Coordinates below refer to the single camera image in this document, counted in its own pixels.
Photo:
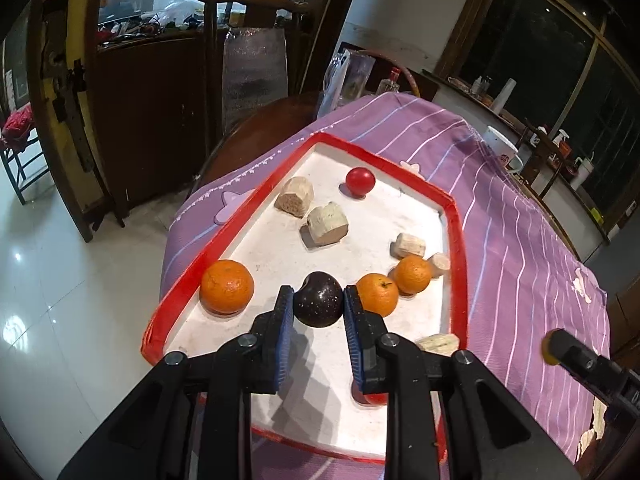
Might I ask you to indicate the clear glass bottle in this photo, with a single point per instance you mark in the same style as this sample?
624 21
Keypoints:
390 82

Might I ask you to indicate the orange mandarin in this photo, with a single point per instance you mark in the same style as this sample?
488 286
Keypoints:
226 287
377 294
414 274

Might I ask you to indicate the white spray bottle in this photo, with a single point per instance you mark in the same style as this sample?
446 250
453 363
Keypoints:
561 141

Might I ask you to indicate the white cartoon mug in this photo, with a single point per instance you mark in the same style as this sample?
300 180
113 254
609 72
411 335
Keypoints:
497 145

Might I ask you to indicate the silver foil bag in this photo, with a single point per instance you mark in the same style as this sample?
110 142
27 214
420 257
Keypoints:
255 75

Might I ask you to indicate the purple striped cloth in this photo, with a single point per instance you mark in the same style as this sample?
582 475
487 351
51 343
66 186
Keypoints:
500 260

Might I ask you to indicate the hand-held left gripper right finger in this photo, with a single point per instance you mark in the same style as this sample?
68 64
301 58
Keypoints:
352 340

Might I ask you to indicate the clear plastic bag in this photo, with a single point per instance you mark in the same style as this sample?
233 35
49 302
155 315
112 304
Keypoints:
347 77

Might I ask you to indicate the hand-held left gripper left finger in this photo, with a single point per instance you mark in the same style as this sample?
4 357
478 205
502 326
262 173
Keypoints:
285 340

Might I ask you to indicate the white paper cup stack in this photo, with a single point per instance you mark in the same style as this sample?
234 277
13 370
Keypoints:
504 95

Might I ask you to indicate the red rimmed white tray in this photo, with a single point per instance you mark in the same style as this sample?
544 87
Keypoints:
375 225

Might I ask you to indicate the dark wooden cabinet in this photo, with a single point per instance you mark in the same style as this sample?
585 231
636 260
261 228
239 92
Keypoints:
150 110

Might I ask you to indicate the beige sugarcane chunk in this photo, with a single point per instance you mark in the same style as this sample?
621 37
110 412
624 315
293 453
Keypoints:
327 225
407 246
294 197
440 265
439 344

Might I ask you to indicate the dark purple round fruit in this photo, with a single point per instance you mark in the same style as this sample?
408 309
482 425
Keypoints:
317 306

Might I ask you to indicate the black metal stool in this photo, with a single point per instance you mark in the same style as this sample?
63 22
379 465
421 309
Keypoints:
20 170

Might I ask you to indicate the white tumbler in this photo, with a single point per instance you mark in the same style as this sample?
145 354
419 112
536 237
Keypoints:
581 172

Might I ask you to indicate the red tomato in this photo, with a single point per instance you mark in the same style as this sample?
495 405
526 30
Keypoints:
360 181
372 399

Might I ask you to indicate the red cloth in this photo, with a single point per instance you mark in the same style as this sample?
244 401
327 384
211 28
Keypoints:
17 125

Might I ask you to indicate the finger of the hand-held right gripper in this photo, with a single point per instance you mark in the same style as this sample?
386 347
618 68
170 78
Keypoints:
580 357

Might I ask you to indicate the dark wooden chair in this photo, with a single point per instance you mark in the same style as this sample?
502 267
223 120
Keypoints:
542 145
250 2

